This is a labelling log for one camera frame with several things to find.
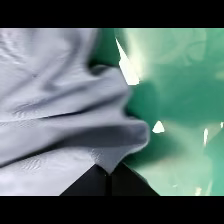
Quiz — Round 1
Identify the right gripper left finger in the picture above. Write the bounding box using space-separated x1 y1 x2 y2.
59 163 109 197

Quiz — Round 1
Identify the pale grey shirt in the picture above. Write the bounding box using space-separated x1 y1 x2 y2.
0 27 151 197

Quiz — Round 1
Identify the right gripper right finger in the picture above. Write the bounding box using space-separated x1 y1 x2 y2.
110 161 160 197

